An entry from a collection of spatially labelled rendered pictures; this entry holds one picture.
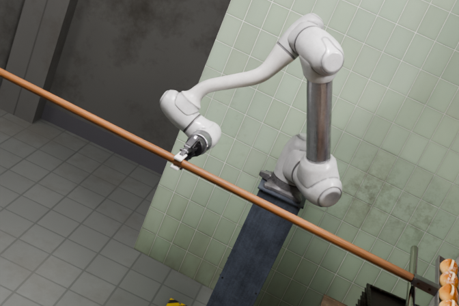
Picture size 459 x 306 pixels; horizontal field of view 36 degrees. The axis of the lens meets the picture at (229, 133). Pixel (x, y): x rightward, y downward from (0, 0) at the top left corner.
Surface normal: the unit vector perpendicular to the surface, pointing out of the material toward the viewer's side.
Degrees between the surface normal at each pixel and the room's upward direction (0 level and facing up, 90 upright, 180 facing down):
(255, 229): 90
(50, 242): 0
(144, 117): 90
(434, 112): 90
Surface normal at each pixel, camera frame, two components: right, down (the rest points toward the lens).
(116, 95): -0.22, 0.29
